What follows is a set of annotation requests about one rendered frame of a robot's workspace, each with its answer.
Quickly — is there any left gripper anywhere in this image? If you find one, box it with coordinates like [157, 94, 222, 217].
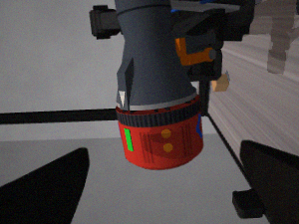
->
[171, 8, 225, 82]

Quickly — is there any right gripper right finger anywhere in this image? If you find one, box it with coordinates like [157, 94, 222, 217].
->
[239, 140, 299, 224]

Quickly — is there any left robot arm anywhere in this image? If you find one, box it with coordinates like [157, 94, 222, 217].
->
[89, 0, 255, 41]

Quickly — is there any brown block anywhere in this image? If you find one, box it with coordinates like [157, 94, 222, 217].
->
[211, 74, 229, 92]

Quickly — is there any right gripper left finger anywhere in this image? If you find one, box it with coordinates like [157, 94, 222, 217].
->
[0, 147, 90, 224]

